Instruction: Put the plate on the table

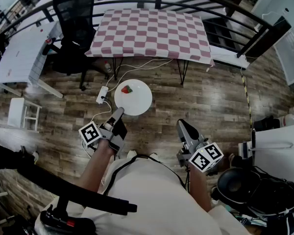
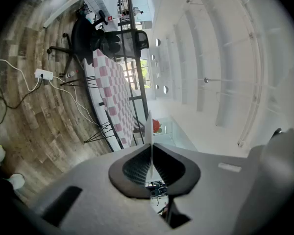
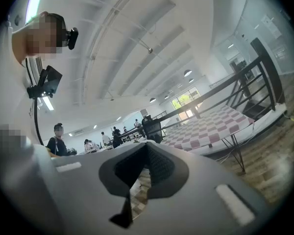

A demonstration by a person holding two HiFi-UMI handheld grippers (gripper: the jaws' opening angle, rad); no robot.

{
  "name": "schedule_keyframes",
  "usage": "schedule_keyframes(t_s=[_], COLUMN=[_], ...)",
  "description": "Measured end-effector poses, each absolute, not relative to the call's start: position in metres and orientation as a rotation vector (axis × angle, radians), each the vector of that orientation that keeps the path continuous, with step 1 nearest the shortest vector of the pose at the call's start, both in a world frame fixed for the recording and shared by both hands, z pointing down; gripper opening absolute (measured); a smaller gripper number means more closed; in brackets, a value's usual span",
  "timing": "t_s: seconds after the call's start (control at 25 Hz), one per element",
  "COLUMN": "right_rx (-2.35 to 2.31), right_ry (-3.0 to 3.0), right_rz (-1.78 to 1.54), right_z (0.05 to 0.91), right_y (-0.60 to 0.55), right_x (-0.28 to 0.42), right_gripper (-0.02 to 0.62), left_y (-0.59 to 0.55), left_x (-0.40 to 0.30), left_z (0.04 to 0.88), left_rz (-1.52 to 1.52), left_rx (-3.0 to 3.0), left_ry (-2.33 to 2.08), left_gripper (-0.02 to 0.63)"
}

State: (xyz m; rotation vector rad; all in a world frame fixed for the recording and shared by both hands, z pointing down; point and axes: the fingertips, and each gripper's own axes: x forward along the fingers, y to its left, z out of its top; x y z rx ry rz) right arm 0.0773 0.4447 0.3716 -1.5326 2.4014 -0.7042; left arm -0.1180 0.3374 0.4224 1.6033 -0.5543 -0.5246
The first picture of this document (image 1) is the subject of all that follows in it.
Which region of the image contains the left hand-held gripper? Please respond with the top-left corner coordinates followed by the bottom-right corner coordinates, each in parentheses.
top-left (78, 107), bottom-right (128, 152)

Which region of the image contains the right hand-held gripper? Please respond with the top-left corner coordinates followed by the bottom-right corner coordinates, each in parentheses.
top-left (176, 119), bottom-right (224, 173)

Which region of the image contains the white round plate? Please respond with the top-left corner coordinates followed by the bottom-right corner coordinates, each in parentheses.
top-left (114, 79), bottom-right (153, 117)

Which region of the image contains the person's right forearm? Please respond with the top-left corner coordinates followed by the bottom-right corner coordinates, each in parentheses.
top-left (189, 164), bottom-right (213, 212)

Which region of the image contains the person's left forearm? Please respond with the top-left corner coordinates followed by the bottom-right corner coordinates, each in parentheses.
top-left (77, 140), bottom-right (116, 195)

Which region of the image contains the white power strip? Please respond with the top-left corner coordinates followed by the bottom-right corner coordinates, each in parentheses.
top-left (96, 86), bottom-right (109, 105)

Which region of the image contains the black-legged table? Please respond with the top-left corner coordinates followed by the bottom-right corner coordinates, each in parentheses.
top-left (84, 8), bottom-right (215, 86)

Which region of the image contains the yellow black striped strip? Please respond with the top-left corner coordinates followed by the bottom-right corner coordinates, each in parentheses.
top-left (240, 74), bottom-right (253, 130)

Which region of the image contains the person's white shirt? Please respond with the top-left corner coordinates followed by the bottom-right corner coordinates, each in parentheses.
top-left (34, 155), bottom-right (247, 235)

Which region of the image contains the red white checkered tablecloth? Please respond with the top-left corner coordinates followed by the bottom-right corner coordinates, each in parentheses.
top-left (84, 8), bottom-right (215, 68)

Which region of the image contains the black chair armrest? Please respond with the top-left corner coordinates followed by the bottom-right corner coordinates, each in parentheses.
top-left (0, 142), bottom-right (138, 216)

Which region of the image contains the black backpack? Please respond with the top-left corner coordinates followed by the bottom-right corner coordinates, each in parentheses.
top-left (215, 167), bottom-right (294, 218)

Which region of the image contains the white side table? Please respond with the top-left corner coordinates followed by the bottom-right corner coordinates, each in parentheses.
top-left (238, 122), bottom-right (294, 183)

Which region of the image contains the black mesh office chair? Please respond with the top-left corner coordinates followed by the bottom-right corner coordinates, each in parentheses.
top-left (42, 0), bottom-right (111, 91)

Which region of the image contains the white step stool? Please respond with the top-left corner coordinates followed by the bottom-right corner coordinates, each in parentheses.
top-left (6, 97), bottom-right (43, 132)

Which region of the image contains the black shelf unit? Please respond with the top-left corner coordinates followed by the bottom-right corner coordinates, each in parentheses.
top-left (202, 17), bottom-right (251, 56)

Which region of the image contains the white bottle with red label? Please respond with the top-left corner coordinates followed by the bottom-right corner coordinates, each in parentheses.
top-left (279, 111), bottom-right (294, 127)

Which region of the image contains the white grid-pattern desk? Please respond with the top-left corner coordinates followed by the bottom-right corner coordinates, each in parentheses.
top-left (0, 21), bottom-right (64, 99)

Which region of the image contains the black controller with red button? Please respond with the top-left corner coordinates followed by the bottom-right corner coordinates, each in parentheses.
top-left (40, 204), bottom-right (97, 235)

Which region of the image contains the short white cable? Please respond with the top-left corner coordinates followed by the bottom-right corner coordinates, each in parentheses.
top-left (89, 100), bottom-right (113, 132)

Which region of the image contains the long white cable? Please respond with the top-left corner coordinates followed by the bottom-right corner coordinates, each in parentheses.
top-left (104, 57), bottom-right (175, 89)

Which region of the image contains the black chest strap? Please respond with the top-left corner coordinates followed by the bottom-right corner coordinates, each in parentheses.
top-left (102, 154), bottom-right (187, 196)

